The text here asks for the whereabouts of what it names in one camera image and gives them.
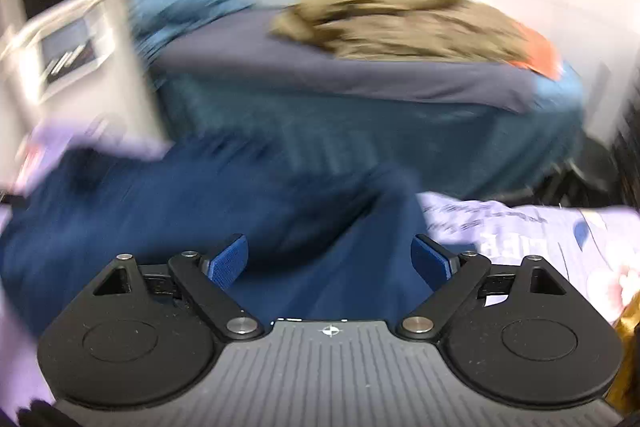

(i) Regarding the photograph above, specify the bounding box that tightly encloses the navy blue jacket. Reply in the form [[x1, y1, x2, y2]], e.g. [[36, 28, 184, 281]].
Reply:
[[0, 134, 437, 339]]

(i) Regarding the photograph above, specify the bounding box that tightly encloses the orange cloth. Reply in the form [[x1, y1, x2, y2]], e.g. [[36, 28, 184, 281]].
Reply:
[[506, 22, 562, 80]]

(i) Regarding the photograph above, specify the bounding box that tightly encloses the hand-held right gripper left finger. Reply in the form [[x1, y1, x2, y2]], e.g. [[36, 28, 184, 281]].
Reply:
[[91, 234, 265, 341]]

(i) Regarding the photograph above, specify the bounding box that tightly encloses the grey bed sheet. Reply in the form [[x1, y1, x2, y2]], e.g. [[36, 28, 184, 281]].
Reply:
[[149, 9, 544, 114]]

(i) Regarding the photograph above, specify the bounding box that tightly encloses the teal bed cover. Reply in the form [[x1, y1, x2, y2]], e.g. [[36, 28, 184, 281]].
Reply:
[[149, 59, 587, 204]]

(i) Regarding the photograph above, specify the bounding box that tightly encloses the white machine with knobs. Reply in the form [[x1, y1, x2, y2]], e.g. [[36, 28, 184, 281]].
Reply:
[[0, 0, 167, 194]]

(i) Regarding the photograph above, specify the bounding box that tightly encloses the khaki jacket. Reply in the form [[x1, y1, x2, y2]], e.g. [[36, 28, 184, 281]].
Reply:
[[270, 0, 537, 64]]

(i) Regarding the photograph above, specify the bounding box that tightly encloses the black wire rack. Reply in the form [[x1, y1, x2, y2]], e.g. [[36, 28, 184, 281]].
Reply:
[[611, 104, 640, 219]]

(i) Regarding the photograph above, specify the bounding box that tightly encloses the mustard yellow cloth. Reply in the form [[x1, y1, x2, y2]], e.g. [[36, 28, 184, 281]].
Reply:
[[604, 289, 640, 409]]

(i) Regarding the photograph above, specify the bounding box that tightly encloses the blue duvet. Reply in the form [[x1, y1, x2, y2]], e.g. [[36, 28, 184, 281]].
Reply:
[[124, 0, 267, 68]]

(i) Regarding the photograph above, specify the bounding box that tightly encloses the purple floral bedsheet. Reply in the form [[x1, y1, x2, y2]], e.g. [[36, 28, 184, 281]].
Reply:
[[0, 117, 640, 409]]

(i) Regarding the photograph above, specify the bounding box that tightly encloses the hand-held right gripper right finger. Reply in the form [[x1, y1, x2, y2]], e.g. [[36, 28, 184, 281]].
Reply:
[[395, 234, 569, 341]]

